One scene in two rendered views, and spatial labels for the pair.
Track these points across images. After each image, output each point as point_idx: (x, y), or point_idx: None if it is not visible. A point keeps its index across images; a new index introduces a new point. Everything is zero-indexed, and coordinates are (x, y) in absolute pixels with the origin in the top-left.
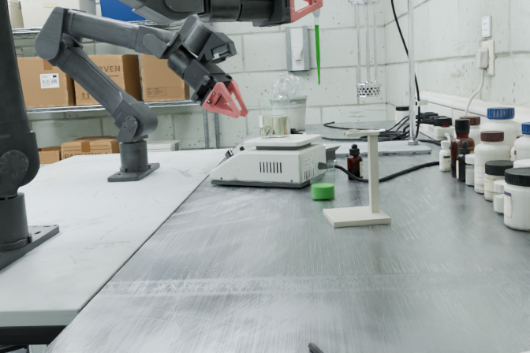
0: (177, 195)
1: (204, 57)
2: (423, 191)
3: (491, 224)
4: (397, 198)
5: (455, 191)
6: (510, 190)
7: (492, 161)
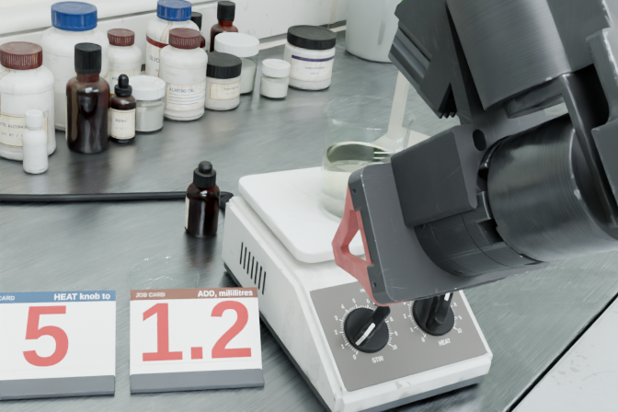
0: (590, 368)
1: None
2: (229, 149)
3: (326, 95)
4: (296, 154)
5: (203, 131)
6: (334, 52)
7: (221, 63)
